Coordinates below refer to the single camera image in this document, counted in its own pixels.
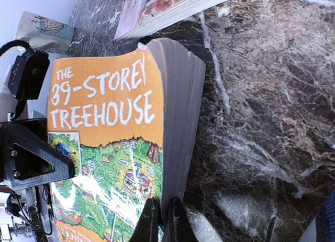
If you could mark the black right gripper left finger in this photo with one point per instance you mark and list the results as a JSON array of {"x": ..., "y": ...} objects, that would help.
[{"x": 147, "y": 228}]

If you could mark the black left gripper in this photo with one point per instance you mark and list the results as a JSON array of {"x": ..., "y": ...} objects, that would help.
[{"x": 27, "y": 160}]

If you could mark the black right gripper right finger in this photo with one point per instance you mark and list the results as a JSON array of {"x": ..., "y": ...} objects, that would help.
[{"x": 178, "y": 225}]

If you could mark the orange 39-Storey Treehouse book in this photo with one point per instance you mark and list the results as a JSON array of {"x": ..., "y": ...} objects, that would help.
[{"x": 129, "y": 124}]

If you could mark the navy blue student backpack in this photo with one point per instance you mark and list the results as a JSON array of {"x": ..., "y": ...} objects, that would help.
[{"x": 325, "y": 221}]

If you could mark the pink illustrated paperback book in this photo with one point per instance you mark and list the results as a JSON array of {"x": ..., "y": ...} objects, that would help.
[{"x": 140, "y": 18}]

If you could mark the cream patterned ceramic mug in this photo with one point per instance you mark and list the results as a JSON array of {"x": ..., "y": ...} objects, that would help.
[{"x": 44, "y": 34}]

